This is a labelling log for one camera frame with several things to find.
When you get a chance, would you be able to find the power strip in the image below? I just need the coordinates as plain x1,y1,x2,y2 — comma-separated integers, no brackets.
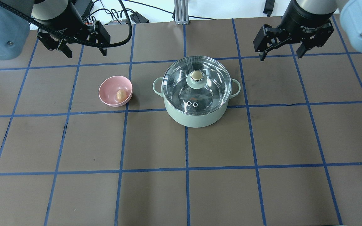
84,17,128,25

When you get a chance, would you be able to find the glass pot lid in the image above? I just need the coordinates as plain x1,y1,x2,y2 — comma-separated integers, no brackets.
162,56,232,115

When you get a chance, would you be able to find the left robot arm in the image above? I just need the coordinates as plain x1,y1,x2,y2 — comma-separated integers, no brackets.
0,0,111,60

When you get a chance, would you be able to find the aluminium frame post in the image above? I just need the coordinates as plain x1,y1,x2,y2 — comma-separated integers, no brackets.
173,0,189,25

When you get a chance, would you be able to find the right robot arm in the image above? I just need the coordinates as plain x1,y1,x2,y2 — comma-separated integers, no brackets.
253,0,362,61

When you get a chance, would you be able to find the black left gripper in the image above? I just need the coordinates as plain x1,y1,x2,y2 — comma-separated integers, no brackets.
36,0,111,59

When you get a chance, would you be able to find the pink bowl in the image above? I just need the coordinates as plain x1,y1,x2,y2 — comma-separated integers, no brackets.
99,76,133,107

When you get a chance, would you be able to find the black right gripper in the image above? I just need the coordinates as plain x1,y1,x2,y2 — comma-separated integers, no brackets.
253,0,334,62

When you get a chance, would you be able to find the mint green pot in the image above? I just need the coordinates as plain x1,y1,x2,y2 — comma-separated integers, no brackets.
152,76,241,128

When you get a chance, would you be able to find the brown egg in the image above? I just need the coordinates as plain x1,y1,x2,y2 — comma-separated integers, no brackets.
116,89,128,102

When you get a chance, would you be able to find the black power adapter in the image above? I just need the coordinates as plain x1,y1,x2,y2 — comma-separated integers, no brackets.
130,11,150,24

